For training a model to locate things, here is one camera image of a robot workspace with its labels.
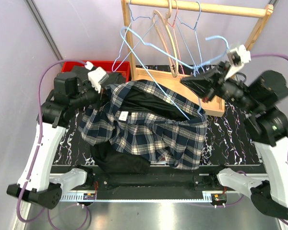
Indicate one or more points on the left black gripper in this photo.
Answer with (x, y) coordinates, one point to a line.
(103, 98)

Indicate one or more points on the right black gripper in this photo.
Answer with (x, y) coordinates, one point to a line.
(207, 80)

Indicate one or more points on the blue hanger of plaid skirt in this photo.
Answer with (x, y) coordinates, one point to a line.
(214, 108)

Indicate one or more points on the black skirt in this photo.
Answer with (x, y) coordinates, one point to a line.
(124, 158)

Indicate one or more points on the plaid skirt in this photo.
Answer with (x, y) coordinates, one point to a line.
(183, 105)

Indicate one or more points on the light blue wire hanger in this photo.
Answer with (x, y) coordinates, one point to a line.
(127, 39)

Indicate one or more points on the wooden hanger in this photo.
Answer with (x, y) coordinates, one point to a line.
(165, 36)

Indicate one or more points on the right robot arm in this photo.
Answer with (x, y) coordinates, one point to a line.
(267, 127)

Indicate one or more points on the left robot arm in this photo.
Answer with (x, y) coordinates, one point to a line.
(69, 94)

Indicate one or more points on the dark grey garment in bin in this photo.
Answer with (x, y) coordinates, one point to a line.
(113, 77)

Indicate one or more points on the wooden clothes rack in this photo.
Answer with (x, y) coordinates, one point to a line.
(262, 15)

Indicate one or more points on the red plastic bin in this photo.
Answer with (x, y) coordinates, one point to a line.
(122, 67)

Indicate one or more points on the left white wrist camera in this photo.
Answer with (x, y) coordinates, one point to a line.
(96, 75)

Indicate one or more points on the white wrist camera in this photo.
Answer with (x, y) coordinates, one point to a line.
(96, 75)
(238, 57)

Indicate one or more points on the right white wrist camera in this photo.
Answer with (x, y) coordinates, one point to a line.
(238, 57)

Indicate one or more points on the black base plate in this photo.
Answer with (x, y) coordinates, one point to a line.
(160, 184)

